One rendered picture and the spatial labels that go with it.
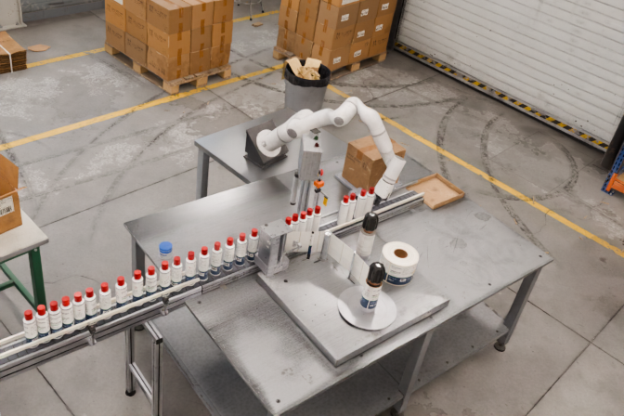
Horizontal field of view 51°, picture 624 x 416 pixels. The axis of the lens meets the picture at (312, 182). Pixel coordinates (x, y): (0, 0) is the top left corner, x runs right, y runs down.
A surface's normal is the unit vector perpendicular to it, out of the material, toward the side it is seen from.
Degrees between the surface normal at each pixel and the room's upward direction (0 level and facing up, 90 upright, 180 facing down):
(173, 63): 88
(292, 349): 0
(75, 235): 0
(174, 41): 88
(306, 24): 87
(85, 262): 0
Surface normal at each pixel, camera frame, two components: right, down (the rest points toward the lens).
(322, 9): -0.66, 0.35
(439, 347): 0.15, -0.83
